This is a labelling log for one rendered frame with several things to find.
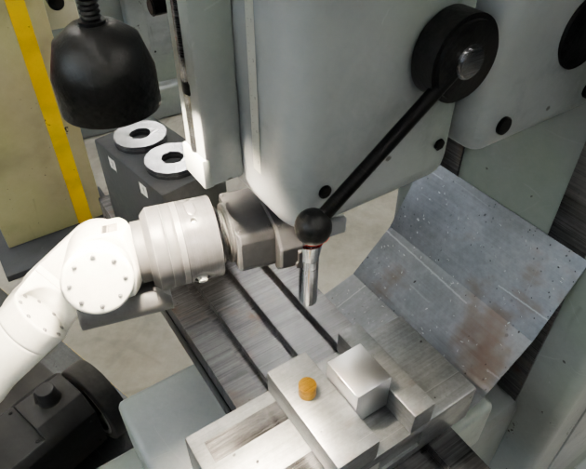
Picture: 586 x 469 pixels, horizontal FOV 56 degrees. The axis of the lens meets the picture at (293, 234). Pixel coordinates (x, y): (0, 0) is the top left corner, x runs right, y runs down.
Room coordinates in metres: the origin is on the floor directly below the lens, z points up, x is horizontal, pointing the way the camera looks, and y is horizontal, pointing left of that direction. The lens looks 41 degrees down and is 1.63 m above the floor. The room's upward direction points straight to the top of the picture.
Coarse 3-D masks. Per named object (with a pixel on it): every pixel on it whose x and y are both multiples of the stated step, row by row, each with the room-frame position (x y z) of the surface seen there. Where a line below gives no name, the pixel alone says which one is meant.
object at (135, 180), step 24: (144, 120) 0.87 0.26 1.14; (96, 144) 0.82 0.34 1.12; (120, 144) 0.79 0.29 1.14; (144, 144) 0.79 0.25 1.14; (168, 144) 0.79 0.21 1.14; (120, 168) 0.77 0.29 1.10; (144, 168) 0.74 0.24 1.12; (168, 168) 0.72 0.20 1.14; (120, 192) 0.79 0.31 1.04; (144, 192) 0.71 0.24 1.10; (168, 192) 0.68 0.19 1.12; (192, 192) 0.70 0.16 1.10; (216, 192) 0.73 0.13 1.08; (120, 216) 0.81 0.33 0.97
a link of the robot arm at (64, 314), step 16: (80, 224) 0.45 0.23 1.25; (64, 240) 0.43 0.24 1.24; (48, 256) 0.42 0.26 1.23; (64, 256) 0.42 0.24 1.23; (32, 272) 0.40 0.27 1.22; (48, 272) 0.41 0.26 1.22; (16, 288) 0.39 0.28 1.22; (32, 288) 0.39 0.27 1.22; (48, 288) 0.40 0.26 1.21; (16, 304) 0.35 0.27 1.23; (32, 304) 0.37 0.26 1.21; (48, 304) 0.39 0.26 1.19; (64, 304) 0.39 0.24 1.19; (0, 320) 0.34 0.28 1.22; (16, 320) 0.34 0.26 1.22; (32, 320) 0.34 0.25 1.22; (48, 320) 0.36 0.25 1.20; (64, 320) 0.38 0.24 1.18; (16, 336) 0.33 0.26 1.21; (32, 336) 0.33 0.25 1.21; (48, 336) 0.34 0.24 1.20; (64, 336) 0.35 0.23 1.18; (32, 352) 0.33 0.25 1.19; (48, 352) 0.34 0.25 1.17
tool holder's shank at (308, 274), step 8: (304, 248) 0.47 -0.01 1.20; (312, 248) 0.47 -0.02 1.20; (320, 248) 0.47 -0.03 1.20; (304, 256) 0.47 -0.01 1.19; (312, 256) 0.47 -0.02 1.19; (304, 264) 0.47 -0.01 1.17; (312, 264) 0.47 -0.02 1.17; (304, 272) 0.47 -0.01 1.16; (312, 272) 0.47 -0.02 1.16; (304, 280) 0.47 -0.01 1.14; (312, 280) 0.47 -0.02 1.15; (304, 288) 0.47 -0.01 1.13; (312, 288) 0.47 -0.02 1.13; (304, 296) 0.47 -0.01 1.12; (312, 296) 0.47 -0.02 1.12; (304, 304) 0.47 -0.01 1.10; (312, 304) 0.47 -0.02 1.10
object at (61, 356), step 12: (0, 288) 1.15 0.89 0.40; (0, 300) 1.10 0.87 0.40; (60, 348) 0.93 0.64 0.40; (48, 360) 0.89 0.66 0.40; (60, 360) 0.89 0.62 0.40; (72, 360) 0.89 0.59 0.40; (60, 372) 0.85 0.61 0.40; (108, 444) 0.65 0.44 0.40; (120, 444) 0.65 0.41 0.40; (96, 456) 0.62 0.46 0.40; (108, 456) 0.62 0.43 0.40; (84, 468) 0.59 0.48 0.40; (96, 468) 0.59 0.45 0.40
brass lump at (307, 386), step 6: (306, 378) 0.38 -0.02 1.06; (312, 378) 0.38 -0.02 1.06; (300, 384) 0.38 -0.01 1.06; (306, 384) 0.38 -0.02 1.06; (312, 384) 0.38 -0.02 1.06; (300, 390) 0.37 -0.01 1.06; (306, 390) 0.37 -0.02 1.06; (312, 390) 0.37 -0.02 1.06; (300, 396) 0.37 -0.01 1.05; (306, 396) 0.36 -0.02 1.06; (312, 396) 0.37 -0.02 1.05
